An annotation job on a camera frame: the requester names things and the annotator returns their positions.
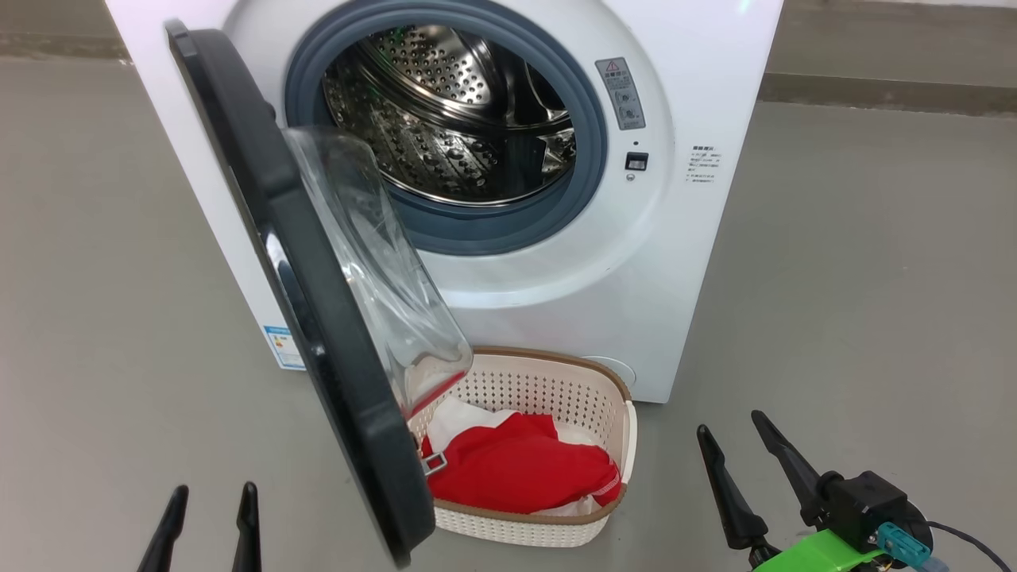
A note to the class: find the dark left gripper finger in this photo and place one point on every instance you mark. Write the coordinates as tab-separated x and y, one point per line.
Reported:
248	532
167	536

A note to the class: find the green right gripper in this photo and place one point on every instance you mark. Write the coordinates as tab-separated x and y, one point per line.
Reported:
818	552

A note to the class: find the black glass washing machine door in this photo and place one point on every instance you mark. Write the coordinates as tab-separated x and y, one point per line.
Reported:
318	334

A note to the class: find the red cloth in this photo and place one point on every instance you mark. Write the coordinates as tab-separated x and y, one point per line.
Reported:
516	469

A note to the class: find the red and white garment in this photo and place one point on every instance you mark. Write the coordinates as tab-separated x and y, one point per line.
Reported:
469	417

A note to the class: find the metal door latch hook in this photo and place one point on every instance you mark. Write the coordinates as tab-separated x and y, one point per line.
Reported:
435	464

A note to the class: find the cream plastic laundry basket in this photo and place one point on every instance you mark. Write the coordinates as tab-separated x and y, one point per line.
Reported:
548	389

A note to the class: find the white washing machine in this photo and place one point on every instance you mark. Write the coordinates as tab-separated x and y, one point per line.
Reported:
636	278

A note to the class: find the black door lock slot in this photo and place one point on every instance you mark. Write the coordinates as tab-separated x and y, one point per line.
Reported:
636	161

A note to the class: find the grey rubber door gasket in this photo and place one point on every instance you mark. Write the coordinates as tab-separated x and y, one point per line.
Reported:
592	143

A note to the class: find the steel washing machine drum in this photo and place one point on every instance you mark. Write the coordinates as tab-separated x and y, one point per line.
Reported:
445	119

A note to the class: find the round white filter cover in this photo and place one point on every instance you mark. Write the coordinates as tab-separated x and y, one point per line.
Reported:
618	369

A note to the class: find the blue energy label sticker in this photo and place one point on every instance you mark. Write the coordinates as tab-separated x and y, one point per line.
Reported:
284	348

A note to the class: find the printed text label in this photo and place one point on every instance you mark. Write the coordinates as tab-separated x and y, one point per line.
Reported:
704	164

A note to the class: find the grey warning sticker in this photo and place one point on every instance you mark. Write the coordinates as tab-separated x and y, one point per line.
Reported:
621	95

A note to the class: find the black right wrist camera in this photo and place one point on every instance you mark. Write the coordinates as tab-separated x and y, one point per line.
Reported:
866	508

